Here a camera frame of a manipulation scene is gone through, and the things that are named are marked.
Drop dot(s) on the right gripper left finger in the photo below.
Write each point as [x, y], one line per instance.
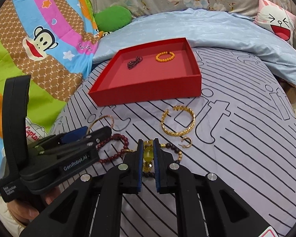
[131, 182]

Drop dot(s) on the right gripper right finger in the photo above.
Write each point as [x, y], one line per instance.
[164, 182]

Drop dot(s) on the left hand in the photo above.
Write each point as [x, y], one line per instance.
[24, 213]

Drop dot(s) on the small gold hoop earring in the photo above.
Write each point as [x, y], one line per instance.
[186, 142]

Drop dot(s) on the striped grey bed sheet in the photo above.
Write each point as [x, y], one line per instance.
[245, 129]

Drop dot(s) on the red shallow tray box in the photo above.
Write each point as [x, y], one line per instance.
[159, 70]

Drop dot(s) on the colourful monkey cartoon quilt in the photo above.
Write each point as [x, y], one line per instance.
[53, 41]

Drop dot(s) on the green plush pillow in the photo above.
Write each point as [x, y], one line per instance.
[112, 18]

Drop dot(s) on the light blue blanket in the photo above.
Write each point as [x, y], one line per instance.
[204, 28]

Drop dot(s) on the pink white cat cushion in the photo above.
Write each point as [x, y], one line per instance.
[276, 20]

